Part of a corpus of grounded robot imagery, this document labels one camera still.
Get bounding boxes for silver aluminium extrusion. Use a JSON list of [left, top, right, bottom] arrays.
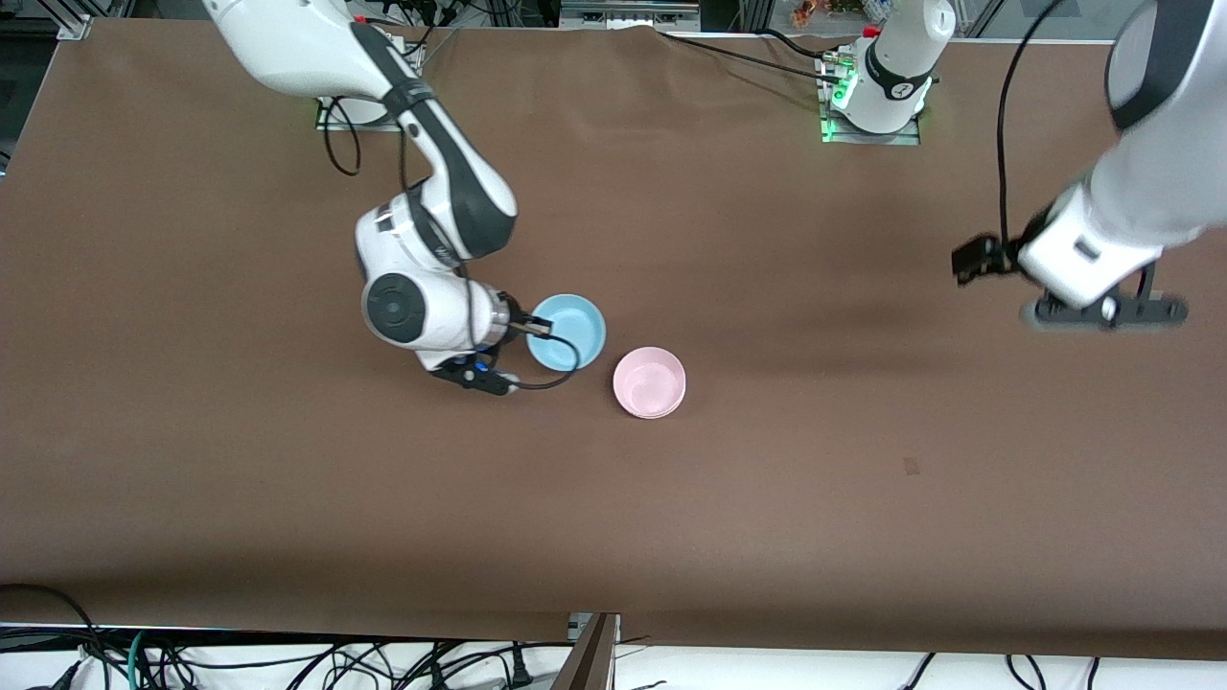
[[560, 0, 702, 31]]

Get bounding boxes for pink bowl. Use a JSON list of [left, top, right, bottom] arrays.
[[613, 347, 687, 419]]

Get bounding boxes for grey table cable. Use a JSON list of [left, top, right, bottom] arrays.
[[420, 27, 464, 70]]

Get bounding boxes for black floor cable loop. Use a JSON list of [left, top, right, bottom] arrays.
[[0, 583, 108, 690]]

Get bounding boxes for colourful background items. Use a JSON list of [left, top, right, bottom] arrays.
[[790, 0, 889, 26]]

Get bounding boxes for metal table post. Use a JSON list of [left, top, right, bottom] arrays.
[[551, 613, 623, 690]]

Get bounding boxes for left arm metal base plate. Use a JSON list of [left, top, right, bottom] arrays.
[[820, 53, 923, 147]]

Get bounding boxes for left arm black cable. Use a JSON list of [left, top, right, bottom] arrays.
[[996, 0, 1067, 252]]

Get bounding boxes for blue bowl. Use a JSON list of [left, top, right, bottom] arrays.
[[525, 293, 608, 373]]

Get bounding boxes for brown table cover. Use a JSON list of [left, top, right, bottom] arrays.
[[0, 17, 1227, 662]]

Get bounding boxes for black table cable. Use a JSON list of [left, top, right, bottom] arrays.
[[660, 29, 846, 85]]

